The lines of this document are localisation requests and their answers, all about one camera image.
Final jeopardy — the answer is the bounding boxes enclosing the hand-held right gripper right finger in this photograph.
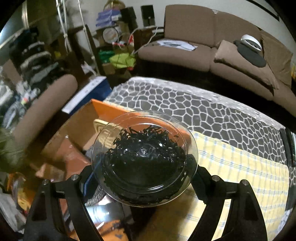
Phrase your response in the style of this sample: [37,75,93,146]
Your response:
[187,162,270,241]

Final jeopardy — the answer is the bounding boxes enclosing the brown back cushion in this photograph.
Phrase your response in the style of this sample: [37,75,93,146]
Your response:
[260,32,294,88]

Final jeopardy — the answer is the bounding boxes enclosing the brown sofa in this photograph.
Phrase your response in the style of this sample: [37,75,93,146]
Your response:
[137,5,296,116]

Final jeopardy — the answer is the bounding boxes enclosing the olive green cloth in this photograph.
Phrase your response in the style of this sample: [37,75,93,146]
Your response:
[0,127,26,173]

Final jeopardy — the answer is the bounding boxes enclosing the black speaker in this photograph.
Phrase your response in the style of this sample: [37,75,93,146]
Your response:
[141,5,155,26]
[120,7,138,26]

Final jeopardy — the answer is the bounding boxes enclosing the black remote control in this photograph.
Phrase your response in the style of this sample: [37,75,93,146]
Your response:
[279,127,296,167]

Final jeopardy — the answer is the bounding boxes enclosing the silver oval device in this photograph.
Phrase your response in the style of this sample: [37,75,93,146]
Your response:
[240,34,263,50]

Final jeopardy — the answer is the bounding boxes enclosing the round tin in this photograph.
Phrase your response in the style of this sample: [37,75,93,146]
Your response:
[102,27,119,42]

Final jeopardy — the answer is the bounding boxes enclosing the orange cardboard box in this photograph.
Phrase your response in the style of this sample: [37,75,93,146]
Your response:
[30,98,139,241]

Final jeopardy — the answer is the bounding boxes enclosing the white papers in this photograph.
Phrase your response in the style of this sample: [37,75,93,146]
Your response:
[156,39,198,51]

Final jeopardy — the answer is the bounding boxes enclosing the clear container of black clips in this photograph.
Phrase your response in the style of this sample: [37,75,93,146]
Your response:
[91,111,199,205]

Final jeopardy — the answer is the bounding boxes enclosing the stack of blue boxes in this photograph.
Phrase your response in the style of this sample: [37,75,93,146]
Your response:
[95,9,116,27]

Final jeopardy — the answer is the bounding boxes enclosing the brown armchair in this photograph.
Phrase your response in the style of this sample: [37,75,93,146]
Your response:
[13,74,78,149]

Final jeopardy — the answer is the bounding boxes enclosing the green bag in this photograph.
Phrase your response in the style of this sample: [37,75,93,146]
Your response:
[109,53,136,69]

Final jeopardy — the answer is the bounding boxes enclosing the yellow plaid cloth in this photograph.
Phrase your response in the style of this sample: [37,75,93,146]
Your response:
[136,131,290,241]

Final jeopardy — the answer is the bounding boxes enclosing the brown seat cushion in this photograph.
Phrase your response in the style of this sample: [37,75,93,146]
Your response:
[214,40,280,90]

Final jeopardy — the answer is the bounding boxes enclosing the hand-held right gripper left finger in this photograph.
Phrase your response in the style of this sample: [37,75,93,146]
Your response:
[23,164,104,241]

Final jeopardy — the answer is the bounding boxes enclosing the blue and white box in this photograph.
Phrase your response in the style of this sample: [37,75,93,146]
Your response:
[61,76,112,114]

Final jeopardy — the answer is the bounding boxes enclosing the black oval pad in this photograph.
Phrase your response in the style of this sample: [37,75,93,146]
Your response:
[233,40,266,68]

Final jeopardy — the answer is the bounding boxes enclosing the pile of striped clothes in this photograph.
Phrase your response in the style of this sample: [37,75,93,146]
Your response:
[9,28,62,90]

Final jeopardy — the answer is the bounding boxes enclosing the grey patterned desktop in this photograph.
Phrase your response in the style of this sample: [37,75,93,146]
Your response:
[103,76,296,167]

